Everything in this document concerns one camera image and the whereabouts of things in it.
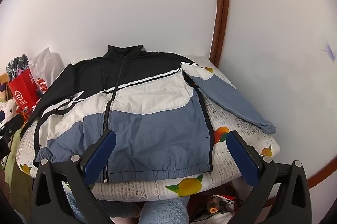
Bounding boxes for blue fleece clothing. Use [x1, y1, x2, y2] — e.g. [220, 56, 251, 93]
[64, 191, 88, 224]
[139, 196, 190, 224]

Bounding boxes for white plastic bag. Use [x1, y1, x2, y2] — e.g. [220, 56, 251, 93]
[28, 46, 65, 95]

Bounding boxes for wooden side table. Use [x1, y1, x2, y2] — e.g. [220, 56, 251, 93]
[0, 72, 9, 99]

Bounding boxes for brown wooden door frame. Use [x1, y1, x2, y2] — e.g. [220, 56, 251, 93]
[209, 0, 232, 67]

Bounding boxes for fruit printed tablecloth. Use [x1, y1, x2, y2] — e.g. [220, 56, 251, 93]
[16, 56, 281, 199]

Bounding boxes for black white blue jacket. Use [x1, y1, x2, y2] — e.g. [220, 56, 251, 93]
[33, 45, 277, 184]

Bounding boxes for orange round plug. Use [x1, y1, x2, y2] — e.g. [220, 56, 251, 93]
[207, 201, 220, 214]

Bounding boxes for plaid cloth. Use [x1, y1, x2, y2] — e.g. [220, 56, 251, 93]
[6, 54, 30, 81]

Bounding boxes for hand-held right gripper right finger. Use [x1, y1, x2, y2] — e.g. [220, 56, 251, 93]
[227, 130, 313, 224]

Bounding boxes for green cloth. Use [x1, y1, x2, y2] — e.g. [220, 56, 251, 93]
[5, 128, 36, 214]

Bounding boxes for red paper bag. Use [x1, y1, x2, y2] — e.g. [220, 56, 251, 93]
[7, 68, 40, 109]

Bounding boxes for brown wooden baseboard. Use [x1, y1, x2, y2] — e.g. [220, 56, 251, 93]
[265, 155, 337, 209]

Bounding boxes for white dotted plush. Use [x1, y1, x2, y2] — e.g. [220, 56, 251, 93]
[0, 99, 18, 130]

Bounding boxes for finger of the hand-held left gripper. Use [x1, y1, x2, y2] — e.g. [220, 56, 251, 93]
[0, 114, 25, 139]

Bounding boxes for tangle of cables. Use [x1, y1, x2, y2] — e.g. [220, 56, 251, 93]
[189, 194, 254, 223]

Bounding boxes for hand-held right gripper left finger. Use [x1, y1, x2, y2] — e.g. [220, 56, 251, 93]
[29, 130, 117, 224]

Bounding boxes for red soda can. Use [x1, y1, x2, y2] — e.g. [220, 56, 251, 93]
[17, 106, 30, 122]

